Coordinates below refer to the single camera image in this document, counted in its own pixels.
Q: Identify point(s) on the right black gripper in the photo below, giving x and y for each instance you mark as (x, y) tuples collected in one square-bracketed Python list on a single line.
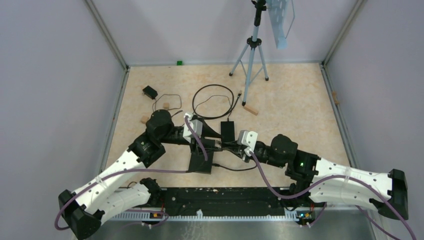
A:
[(231, 145)]

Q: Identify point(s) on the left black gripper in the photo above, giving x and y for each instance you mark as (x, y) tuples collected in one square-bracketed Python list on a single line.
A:
[(207, 131)]

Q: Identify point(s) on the black network switch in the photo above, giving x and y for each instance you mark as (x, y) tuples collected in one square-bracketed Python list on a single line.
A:
[(198, 164), (227, 131)]

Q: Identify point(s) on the black power adapter with cord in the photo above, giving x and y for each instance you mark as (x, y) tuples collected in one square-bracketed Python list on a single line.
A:
[(153, 95)]

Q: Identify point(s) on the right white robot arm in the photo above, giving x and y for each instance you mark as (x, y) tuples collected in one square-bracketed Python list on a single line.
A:
[(319, 180)]

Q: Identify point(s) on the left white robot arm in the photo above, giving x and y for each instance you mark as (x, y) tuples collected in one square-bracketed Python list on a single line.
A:
[(85, 209)]

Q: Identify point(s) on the long wooden block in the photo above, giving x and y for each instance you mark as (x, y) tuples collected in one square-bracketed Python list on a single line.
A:
[(251, 109)]

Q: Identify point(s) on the wooden cube near adapter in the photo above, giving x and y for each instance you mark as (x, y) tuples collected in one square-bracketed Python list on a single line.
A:
[(166, 106)]

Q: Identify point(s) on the perforated white panel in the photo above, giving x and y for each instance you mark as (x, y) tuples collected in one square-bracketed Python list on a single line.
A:
[(282, 15)]

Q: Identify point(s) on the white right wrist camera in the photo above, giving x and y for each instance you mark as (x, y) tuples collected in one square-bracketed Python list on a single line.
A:
[(248, 139)]

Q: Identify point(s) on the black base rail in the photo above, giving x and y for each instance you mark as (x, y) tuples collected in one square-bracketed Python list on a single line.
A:
[(224, 202)]

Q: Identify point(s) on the wooden cube by cord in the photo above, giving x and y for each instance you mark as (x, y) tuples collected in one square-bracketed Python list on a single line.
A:
[(144, 119)]

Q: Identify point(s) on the silver camera tripod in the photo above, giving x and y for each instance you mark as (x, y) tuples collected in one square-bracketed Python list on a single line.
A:
[(253, 43)]

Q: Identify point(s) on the wooden block on frame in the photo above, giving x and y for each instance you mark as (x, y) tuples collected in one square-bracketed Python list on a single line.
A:
[(335, 98)]

